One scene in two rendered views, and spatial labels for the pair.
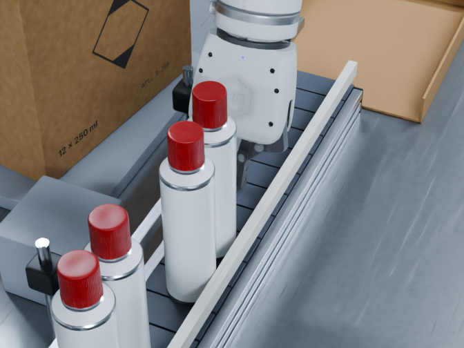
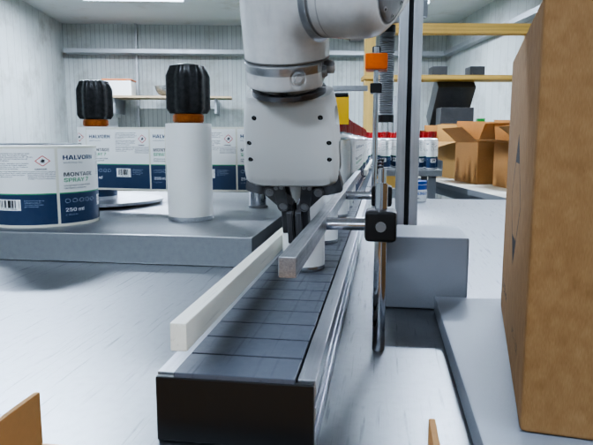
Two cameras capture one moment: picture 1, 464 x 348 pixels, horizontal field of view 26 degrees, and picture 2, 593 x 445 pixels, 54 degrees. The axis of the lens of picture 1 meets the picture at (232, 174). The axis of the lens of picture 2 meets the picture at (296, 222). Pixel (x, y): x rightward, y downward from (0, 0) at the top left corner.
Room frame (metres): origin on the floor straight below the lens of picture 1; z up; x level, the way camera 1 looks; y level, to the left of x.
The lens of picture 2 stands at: (1.43, -0.18, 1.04)
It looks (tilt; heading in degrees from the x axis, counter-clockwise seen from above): 8 degrees down; 164
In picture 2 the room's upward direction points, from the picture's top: straight up
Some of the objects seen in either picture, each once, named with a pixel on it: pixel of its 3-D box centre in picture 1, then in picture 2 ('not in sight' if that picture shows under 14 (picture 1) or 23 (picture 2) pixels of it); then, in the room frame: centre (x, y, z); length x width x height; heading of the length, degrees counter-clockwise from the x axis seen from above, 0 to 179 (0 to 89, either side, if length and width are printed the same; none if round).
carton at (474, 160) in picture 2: not in sight; (487, 151); (-1.68, 1.91, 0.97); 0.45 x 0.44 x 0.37; 81
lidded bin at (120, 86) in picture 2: not in sight; (119, 87); (-7.83, -0.27, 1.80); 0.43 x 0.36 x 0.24; 78
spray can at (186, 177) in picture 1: (188, 214); not in sight; (0.69, 0.04, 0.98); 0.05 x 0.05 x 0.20
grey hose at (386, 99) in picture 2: not in sight; (386, 74); (0.20, 0.38, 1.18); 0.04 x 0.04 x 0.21
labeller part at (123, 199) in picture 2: not in sight; (99, 200); (-0.10, -0.25, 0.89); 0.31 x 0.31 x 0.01
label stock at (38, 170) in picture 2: not in sight; (43, 183); (0.21, -0.34, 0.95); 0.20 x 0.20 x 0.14
